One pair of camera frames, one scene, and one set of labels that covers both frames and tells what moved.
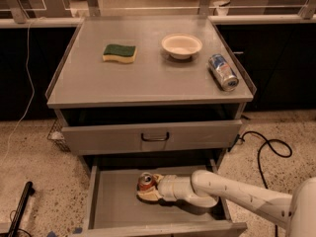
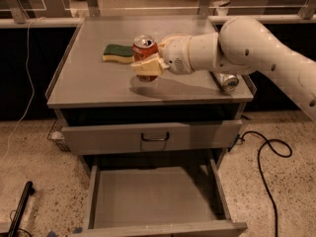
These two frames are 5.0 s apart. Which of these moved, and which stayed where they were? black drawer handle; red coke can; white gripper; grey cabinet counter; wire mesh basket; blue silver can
Moved: red coke can; white gripper
Stayed: blue silver can; black drawer handle; grey cabinet counter; wire mesh basket
